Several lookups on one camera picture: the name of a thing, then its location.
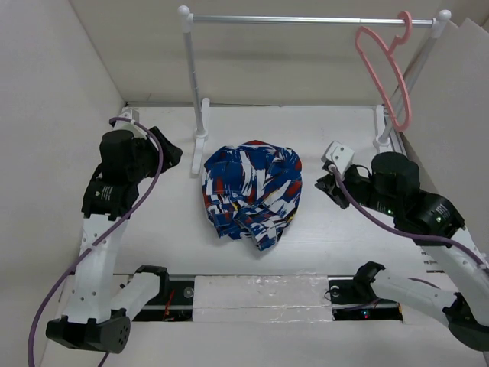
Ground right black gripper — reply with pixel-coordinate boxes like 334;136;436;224
313;164;400;217

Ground blue patterned trousers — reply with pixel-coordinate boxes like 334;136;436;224
202;140;303;252

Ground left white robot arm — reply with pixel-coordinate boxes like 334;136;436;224
45;120;183;354

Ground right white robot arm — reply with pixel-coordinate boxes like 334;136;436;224
316;145;488;352

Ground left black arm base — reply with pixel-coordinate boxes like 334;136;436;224
134;275;195;322

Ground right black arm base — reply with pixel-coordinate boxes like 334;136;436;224
324;275;403;322

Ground pink plastic hanger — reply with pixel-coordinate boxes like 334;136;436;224
355;10;413;130

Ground white clothes rack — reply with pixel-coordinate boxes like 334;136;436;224
177;5;452;176

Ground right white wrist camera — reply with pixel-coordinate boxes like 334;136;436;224
321;141;355;174

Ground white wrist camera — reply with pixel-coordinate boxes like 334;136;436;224
109;108;157;147
321;141;355;174

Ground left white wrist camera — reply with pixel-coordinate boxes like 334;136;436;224
109;108;157;147

